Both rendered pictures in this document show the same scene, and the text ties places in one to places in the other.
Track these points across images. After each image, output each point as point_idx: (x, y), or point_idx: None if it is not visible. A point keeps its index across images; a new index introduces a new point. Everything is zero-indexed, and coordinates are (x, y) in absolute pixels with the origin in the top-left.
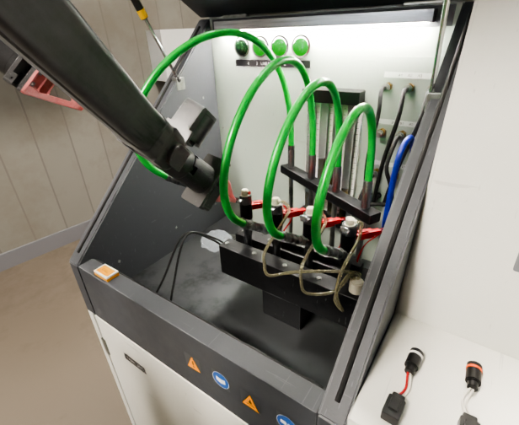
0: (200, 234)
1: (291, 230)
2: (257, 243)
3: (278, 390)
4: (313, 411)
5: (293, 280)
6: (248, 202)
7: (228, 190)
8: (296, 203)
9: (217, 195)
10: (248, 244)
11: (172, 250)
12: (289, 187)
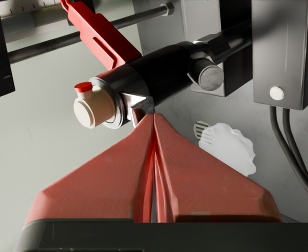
0: None
1: (132, 17)
2: (224, 11)
3: None
4: None
5: None
6: (124, 70)
7: (116, 167)
8: (77, 47)
9: (231, 239)
10: (245, 28)
11: (292, 219)
12: (39, 51)
